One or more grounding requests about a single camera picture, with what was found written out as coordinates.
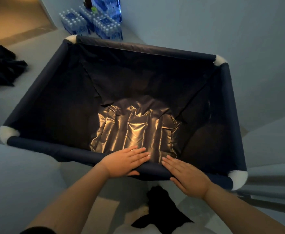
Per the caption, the person's left hand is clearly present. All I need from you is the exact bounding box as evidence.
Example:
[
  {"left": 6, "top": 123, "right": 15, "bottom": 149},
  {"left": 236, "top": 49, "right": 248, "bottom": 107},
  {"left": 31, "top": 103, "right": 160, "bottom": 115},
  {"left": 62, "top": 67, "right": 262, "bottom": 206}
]
[{"left": 101, "top": 146, "right": 151, "bottom": 179}]

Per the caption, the person's right hand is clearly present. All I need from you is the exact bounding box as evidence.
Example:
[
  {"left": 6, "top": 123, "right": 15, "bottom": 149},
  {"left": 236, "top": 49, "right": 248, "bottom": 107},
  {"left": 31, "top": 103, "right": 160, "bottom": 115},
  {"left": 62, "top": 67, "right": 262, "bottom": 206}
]
[{"left": 161, "top": 155, "right": 213, "bottom": 199}]

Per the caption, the person's right forearm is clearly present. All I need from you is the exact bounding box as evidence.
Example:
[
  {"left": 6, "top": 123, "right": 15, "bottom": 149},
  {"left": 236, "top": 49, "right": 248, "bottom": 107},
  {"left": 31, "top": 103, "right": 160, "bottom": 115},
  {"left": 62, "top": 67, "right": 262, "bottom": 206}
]
[{"left": 203, "top": 184, "right": 285, "bottom": 234}]

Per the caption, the person's left forearm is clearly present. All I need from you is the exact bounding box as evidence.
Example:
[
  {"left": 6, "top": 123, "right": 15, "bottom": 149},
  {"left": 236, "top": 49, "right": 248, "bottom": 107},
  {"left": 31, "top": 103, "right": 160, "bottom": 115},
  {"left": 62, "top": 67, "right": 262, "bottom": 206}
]
[{"left": 25, "top": 163, "right": 111, "bottom": 234}]

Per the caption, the shiny dark plastic liner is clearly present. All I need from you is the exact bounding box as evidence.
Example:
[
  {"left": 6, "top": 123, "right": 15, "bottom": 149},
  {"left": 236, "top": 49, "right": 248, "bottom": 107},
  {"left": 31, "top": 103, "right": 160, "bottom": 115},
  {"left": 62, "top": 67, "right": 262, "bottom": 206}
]
[{"left": 89, "top": 98, "right": 182, "bottom": 164}]

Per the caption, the black cloth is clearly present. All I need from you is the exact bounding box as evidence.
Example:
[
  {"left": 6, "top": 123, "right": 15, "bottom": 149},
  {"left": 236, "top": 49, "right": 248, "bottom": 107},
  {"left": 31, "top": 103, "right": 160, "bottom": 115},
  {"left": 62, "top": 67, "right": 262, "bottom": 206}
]
[{"left": 131, "top": 185, "right": 194, "bottom": 229}]

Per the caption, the dark navy fabric laundry bin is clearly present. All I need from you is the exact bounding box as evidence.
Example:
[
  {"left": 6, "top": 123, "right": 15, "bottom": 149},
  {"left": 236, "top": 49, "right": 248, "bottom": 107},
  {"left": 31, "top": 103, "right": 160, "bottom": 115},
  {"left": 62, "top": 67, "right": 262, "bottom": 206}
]
[{"left": 0, "top": 34, "right": 248, "bottom": 191}]

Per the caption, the person's black sleeve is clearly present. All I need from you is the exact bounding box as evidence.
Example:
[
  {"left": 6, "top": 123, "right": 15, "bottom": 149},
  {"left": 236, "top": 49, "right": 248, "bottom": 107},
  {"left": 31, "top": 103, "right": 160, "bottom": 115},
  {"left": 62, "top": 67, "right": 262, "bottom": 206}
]
[{"left": 20, "top": 226, "right": 57, "bottom": 234}]

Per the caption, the shrink-wrapped water bottle pack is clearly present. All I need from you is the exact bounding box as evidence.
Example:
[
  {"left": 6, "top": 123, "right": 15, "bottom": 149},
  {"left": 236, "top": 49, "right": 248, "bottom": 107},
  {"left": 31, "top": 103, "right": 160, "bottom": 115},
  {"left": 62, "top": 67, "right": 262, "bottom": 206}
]
[
  {"left": 92, "top": 0, "right": 122, "bottom": 23},
  {"left": 93, "top": 16, "right": 123, "bottom": 41},
  {"left": 59, "top": 8, "right": 89, "bottom": 36},
  {"left": 78, "top": 5, "right": 97, "bottom": 32}
]

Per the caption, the pile of black clothes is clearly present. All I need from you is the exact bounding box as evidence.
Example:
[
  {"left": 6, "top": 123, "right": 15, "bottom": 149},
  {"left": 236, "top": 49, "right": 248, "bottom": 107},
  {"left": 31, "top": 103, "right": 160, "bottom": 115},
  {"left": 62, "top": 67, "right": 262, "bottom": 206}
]
[{"left": 0, "top": 40, "right": 28, "bottom": 87}]

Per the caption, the grey metal rail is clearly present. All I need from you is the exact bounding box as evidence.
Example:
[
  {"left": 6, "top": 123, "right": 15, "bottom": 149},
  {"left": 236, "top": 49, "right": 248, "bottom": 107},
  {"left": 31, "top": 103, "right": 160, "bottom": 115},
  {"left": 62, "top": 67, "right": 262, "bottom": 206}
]
[{"left": 235, "top": 189, "right": 285, "bottom": 208}]

